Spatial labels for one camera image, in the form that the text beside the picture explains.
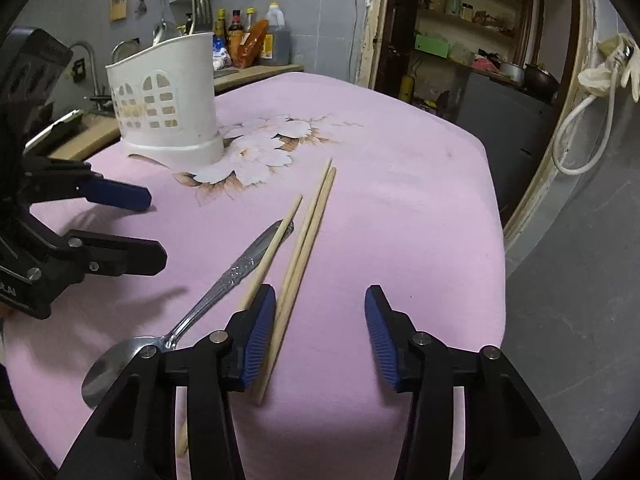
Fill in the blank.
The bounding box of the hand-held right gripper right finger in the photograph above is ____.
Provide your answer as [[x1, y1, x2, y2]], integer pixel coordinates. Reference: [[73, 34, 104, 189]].
[[364, 284, 583, 480]]

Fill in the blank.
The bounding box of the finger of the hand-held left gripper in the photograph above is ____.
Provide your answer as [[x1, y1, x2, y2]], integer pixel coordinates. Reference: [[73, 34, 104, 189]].
[[29, 230, 169, 302], [22, 156, 152, 213]]

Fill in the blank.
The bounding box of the white blue salt bag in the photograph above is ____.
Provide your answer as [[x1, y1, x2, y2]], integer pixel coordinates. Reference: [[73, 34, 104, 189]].
[[212, 37, 234, 70]]

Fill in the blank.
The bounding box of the metal kitchen faucet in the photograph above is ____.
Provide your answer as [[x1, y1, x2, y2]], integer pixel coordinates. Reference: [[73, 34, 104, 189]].
[[69, 41, 114, 111]]

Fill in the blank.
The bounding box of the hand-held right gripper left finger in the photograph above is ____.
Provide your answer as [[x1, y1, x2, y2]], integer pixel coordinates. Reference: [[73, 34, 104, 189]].
[[57, 283, 277, 480]]

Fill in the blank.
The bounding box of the white plastic utensil basket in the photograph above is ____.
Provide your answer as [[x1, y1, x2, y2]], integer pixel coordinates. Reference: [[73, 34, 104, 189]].
[[104, 31, 225, 167]]

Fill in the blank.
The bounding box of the wooden shelf unit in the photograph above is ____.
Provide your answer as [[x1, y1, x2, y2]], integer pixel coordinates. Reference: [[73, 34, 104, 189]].
[[415, 0, 532, 61]]

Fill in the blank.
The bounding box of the white shower hose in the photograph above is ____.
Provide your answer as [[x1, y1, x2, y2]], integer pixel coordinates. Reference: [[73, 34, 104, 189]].
[[551, 45, 637, 176]]

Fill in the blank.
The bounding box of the wooden chopstick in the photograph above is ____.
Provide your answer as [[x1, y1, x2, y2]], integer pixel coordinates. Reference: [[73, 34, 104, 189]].
[[272, 157, 333, 321], [176, 194, 304, 457], [250, 167, 337, 406]]

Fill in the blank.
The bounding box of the silver metal spoon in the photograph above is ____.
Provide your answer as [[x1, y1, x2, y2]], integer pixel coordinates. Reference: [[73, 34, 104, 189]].
[[81, 219, 296, 409]]

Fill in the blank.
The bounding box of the pink floral tablecloth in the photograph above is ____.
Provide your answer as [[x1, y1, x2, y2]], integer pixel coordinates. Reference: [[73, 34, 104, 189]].
[[5, 71, 506, 480]]

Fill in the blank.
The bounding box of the red label sauce bottle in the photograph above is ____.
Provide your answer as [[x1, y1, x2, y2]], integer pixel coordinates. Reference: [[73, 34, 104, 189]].
[[228, 9, 246, 50]]

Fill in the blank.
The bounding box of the wooden door frame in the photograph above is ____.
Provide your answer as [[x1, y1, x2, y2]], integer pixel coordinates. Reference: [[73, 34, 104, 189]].
[[357, 0, 608, 271]]

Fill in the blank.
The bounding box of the orange spice packet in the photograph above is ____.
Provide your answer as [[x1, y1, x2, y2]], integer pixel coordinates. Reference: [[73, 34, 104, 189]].
[[235, 20, 270, 68]]

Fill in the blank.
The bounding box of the black cooking pot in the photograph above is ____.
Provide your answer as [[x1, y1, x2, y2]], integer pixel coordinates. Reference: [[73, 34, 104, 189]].
[[522, 62, 560, 101]]

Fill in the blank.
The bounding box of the silver cooking pot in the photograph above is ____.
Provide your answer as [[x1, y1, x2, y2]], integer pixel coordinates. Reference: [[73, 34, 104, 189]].
[[500, 61, 526, 86]]

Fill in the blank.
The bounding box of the dark grey cabinet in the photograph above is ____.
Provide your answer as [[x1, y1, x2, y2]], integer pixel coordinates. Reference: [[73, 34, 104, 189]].
[[452, 67, 562, 211]]

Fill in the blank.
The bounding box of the large cooking oil jug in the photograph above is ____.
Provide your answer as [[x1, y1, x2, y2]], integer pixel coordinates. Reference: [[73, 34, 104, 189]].
[[257, 2, 292, 67]]

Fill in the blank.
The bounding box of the green box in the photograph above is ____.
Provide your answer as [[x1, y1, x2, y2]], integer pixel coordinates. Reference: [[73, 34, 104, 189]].
[[414, 34, 451, 59]]

